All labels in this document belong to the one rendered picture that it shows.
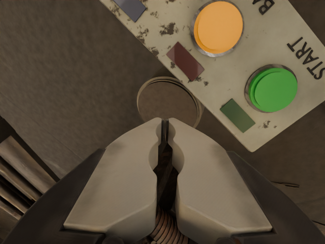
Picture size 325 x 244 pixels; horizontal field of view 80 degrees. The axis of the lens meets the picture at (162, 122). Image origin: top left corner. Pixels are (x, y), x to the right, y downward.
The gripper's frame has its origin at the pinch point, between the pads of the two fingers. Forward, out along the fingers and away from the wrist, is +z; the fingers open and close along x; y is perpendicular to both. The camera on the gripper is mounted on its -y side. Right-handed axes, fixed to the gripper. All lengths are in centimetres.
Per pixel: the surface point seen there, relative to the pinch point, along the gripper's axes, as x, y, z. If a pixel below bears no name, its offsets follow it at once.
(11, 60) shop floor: -90, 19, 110
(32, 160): -18.9, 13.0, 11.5
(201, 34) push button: 3.0, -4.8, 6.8
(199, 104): 6.1, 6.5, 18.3
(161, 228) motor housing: 1, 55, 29
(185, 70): 2.1, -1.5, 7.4
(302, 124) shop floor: 58, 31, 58
